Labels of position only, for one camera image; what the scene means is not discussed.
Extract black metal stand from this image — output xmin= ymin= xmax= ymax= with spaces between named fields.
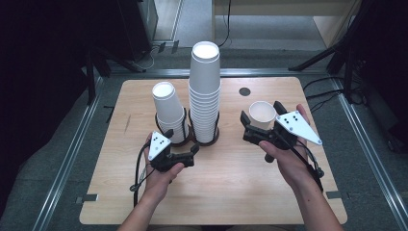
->
xmin=84 ymin=44 xmax=147 ymax=106

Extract white paper cup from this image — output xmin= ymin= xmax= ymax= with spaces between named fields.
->
xmin=248 ymin=100 xmax=277 ymax=131

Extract white floor cable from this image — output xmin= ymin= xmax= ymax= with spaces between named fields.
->
xmin=138 ymin=44 xmax=161 ymax=71

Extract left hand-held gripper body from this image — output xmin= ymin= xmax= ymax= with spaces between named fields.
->
xmin=147 ymin=130 xmax=196 ymax=173

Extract right hand-held gripper cable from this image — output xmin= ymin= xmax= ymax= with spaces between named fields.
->
xmin=282 ymin=131 xmax=325 ymax=193

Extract tall stack of white cups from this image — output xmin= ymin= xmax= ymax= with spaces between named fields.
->
xmin=188 ymin=40 xmax=222 ymax=143

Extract person's left hand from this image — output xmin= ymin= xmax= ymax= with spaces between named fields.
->
xmin=142 ymin=133 xmax=186 ymax=193

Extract metal floor rail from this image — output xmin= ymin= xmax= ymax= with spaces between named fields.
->
xmin=32 ymin=76 xmax=104 ymax=231
xmin=331 ymin=78 xmax=408 ymax=231
xmin=109 ymin=67 xmax=336 ymax=78

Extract light wooden cabinet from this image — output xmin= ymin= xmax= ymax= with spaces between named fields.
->
xmin=212 ymin=0 xmax=364 ymax=49

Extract black tripod stand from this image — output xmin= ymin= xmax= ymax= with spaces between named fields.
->
xmin=288 ymin=0 xmax=408 ymax=105

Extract hand-held gripper cable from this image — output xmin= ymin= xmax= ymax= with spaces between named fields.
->
xmin=129 ymin=141 xmax=152 ymax=208
xmin=282 ymin=131 xmax=325 ymax=193

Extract black floor cables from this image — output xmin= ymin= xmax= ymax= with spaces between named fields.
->
xmin=302 ymin=75 xmax=354 ymax=114

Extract short stack of white cups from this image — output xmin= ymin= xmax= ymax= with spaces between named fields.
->
xmin=151 ymin=81 xmax=190 ymax=144

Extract dark cabinet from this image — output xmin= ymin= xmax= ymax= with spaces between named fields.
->
xmin=116 ymin=0 xmax=159 ymax=62

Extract left hand-held gripper cable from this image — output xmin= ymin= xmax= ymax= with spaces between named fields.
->
xmin=129 ymin=141 xmax=152 ymax=208

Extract black hanging cable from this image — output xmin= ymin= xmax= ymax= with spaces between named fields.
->
xmin=218 ymin=0 xmax=233 ymax=48

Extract person's right hand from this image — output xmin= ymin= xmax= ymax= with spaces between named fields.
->
xmin=258 ymin=103 xmax=319 ymax=193

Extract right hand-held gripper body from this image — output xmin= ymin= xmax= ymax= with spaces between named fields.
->
xmin=242 ymin=111 xmax=322 ymax=151

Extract black wire cup holder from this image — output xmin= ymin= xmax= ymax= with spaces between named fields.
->
xmin=154 ymin=107 xmax=221 ymax=148

